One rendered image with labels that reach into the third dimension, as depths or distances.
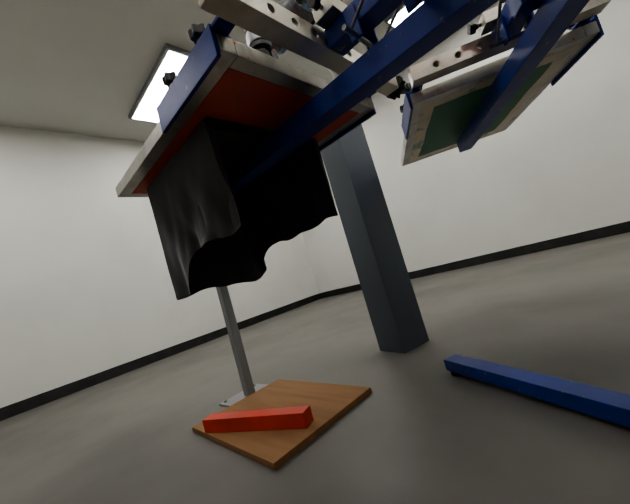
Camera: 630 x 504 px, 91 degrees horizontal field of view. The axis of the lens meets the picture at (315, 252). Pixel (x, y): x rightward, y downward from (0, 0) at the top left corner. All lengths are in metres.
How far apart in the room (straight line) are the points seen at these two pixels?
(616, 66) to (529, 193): 1.36
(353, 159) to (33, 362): 3.71
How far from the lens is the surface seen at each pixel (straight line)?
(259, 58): 0.82
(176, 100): 0.88
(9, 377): 4.30
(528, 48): 1.11
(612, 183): 4.48
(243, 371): 1.62
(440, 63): 1.23
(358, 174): 1.61
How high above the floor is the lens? 0.47
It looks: 4 degrees up
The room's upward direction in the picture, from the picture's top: 16 degrees counter-clockwise
